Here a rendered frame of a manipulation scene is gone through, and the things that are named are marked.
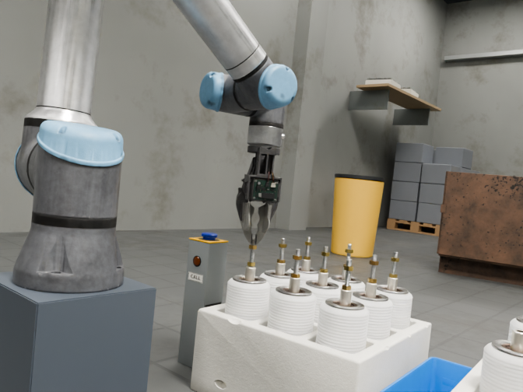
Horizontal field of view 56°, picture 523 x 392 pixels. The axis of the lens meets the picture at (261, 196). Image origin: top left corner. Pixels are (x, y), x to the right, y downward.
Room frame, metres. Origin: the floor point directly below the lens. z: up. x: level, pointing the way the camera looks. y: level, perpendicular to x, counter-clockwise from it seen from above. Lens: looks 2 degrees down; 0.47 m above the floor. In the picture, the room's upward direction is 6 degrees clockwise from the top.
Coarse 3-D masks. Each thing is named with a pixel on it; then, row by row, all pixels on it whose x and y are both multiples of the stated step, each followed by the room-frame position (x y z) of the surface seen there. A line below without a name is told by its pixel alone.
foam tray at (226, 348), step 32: (224, 320) 1.01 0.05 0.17; (256, 320) 1.01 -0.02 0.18; (416, 320) 1.15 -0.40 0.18; (224, 352) 1.01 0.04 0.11; (256, 352) 0.96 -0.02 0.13; (288, 352) 0.92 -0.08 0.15; (320, 352) 0.87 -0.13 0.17; (384, 352) 0.92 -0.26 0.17; (416, 352) 1.07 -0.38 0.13; (192, 384) 1.06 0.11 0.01; (224, 384) 1.02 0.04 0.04; (256, 384) 0.95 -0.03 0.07; (288, 384) 0.91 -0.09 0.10; (320, 384) 0.87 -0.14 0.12; (352, 384) 0.83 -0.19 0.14; (384, 384) 0.93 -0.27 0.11
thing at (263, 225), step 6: (258, 210) 1.08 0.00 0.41; (264, 210) 1.08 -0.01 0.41; (270, 210) 1.08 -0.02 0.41; (264, 216) 1.08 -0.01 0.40; (258, 222) 1.08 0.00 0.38; (264, 222) 1.07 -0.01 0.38; (258, 228) 1.08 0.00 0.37; (264, 228) 1.06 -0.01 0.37; (258, 234) 1.08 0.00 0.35; (264, 234) 1.08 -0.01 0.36; (258, 240) 1.08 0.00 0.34
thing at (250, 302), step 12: (228, 288) 1.06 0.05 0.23; (240, 288) 1.03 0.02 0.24; (252, 288) 1.03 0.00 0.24; (264, 288) 1.04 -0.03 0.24; (228, 300) 1.05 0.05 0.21; (240, 300) 1.03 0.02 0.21; (252, 300) 1.03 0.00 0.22; (264, 300) 1.05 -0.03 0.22; (228, 312) 1.05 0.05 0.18; (240, 312) 1.03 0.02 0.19; (252, 312) 1.03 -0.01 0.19; (264, 312) 1.05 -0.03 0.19
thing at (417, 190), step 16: (400, 144) 6.46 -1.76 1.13; (416, 144) 6.32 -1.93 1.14; (400, 160) 6.44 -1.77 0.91; (416, 160) 6.30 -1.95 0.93; (432, 160) 6.54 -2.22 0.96; (448, 160) 6.42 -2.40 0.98; (464, 160) 6.35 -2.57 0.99; (400, 176) 6.42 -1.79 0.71; (416, 176) 6.29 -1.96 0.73; (432, 176) 6.15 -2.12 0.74; (400, 192) 6.41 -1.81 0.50; (416, 192) 6.27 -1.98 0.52; (432, 192) 6.14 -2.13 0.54; (400, 208) 6.40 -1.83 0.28; (416, 208) 6.28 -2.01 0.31; (432, 208) 6.13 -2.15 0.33; (416, 224) 6.23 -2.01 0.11; (432, 224) 6.12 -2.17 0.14
